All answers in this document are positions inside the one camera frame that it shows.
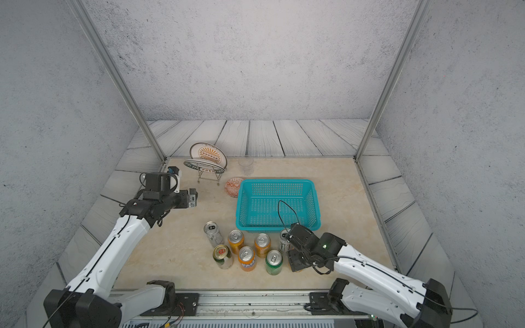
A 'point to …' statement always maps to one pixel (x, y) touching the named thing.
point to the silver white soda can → (212, 231)
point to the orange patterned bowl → (232, 186)
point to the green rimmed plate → (204, 166)
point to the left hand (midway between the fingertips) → (189, 193)
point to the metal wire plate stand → (217, 175)
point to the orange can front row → (262, 242)
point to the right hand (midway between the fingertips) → (298, 259)
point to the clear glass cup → (247, 165)
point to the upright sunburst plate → (204, 151)
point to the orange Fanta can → (247, 257)
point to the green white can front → (223, 256)
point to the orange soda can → (236, 239)
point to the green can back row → (273, 262)
